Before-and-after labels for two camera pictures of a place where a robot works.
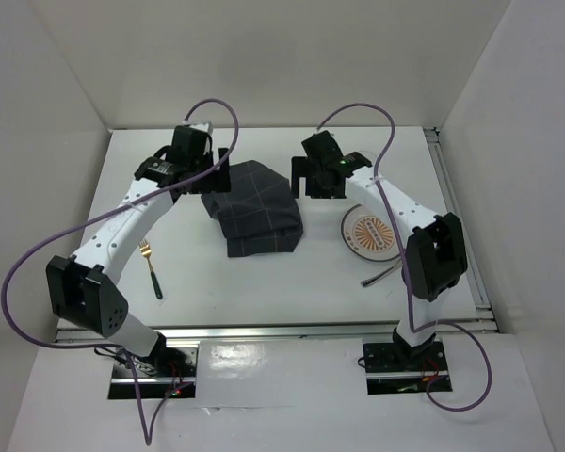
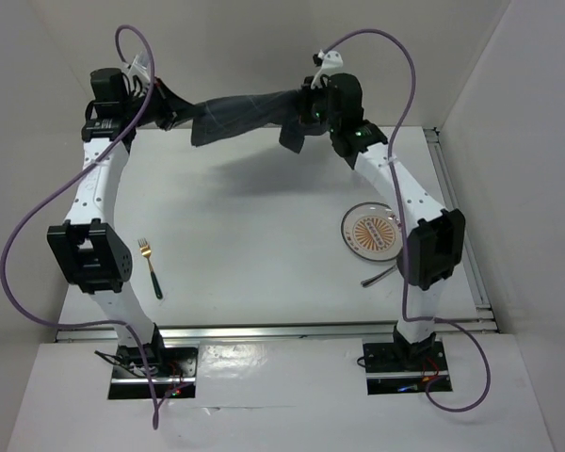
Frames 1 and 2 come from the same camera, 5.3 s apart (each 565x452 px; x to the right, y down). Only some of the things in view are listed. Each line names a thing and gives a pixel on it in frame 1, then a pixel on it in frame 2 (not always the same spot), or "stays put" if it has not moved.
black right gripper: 300,167 to 309,90
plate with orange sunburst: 369,234 stays put
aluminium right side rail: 484,310 stays put
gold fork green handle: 147,252 stays put
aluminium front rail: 275,330 stays put
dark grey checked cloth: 258,215 to 220,120
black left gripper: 218,183 to 172,102
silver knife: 373,279 stays put
